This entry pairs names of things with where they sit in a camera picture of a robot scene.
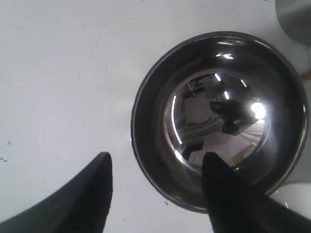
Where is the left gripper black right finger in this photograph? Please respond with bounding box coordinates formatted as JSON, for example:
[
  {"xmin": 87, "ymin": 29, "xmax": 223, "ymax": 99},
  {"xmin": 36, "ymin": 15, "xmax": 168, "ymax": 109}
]
[{"xmin": 202, "ymin": 152, "xmax": 311, "ymax": 233}]

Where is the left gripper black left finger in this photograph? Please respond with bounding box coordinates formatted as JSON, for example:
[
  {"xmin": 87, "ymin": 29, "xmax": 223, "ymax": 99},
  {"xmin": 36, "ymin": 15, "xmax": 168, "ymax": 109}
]
[{"xmin": 0, "ymin": 152, "xmax": 113, "ymax": 233}]

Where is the white ceramic bowl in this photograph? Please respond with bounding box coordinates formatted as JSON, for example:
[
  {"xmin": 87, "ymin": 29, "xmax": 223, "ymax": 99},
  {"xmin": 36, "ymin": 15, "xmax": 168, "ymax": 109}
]
[{"xmin": 271, "ymin": 183, "xmax": 311, "ymax": 219}]

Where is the stainless steel bowl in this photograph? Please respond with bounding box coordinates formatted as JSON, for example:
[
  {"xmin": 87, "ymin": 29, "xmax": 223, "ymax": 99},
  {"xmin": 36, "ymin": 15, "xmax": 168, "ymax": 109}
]
[{"xmin": 131, "ymin": 31, "xmax": 309, "ymax": 213}]

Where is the stainless steel mug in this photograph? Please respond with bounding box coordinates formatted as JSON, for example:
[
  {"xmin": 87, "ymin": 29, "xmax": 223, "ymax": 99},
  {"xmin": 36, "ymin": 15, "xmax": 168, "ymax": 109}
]
[{"xmin": 275, "ymin": 0, "xmax": 311, "ymax": 46}]

